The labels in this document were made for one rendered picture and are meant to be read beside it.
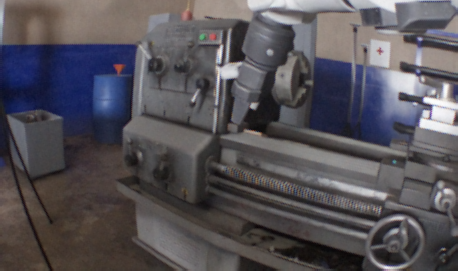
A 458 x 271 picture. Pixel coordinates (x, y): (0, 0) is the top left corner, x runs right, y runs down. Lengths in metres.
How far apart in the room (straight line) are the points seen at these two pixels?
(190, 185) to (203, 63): 0.50
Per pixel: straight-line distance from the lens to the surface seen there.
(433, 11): 0.35
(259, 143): 1.27
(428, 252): 1.06
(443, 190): 0.88
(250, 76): 0.58
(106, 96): 4.03
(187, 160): 1.29
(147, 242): 1.93
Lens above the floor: 1.15
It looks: 12 degrees down
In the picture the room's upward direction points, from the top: 5 degrees clockwise
